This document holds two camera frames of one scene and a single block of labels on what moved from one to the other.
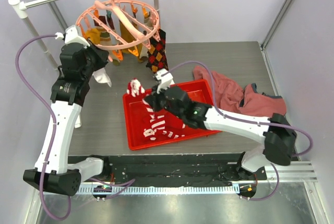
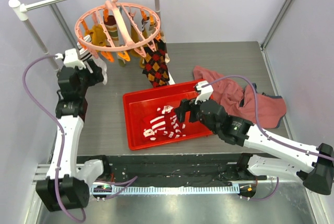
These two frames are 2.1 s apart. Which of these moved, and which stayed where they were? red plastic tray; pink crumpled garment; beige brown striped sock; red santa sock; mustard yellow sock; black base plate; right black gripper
Moved: right black gripper; beige brown striped sock
Stayed: pink crumpled garment; red santa sock; mustard yellow sock; black base plate; red plastic tray
